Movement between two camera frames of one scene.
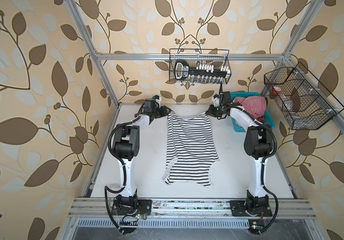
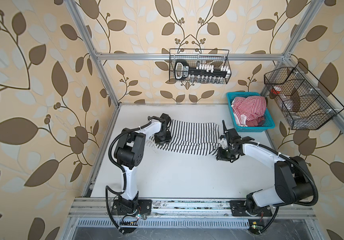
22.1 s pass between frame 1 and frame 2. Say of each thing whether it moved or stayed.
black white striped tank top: moved
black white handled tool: stayed
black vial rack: stayed
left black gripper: moved
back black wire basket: stayed
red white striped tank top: stayed
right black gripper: moved
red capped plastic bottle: stayed
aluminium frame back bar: stayed
